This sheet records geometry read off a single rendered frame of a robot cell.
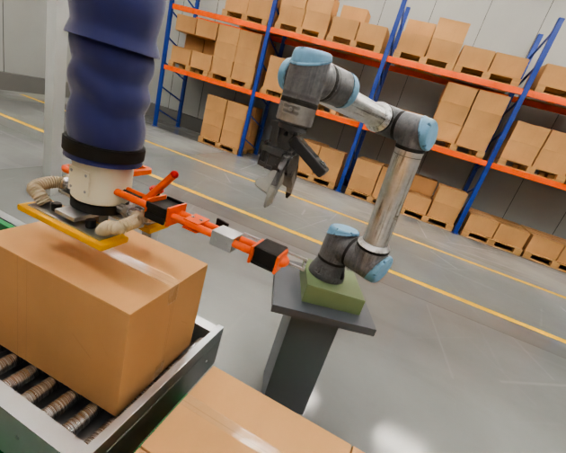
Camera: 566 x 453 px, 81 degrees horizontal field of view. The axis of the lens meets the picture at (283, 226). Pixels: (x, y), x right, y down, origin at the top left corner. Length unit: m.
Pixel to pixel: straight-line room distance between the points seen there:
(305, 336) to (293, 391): 0.38
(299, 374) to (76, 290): 1.24
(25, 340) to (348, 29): 7.82
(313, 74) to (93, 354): 1.00
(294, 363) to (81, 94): 1.52
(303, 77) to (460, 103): 7.25
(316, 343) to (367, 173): 6.43
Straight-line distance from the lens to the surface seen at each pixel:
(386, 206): 1.44
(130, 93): 1.07
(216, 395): 1.40
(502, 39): 9.57
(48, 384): 1.43
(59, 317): 1.26
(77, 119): 1.09
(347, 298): 1.65
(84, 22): 1.07
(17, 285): 1.35
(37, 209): 1.25
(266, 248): 0.89
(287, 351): 1.87
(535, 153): 8.25
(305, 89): 0.80
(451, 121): 7.94
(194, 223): 0.97
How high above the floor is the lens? 1.59
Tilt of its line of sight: 20 degrees down
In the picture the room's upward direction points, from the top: 17 degrees clockwise
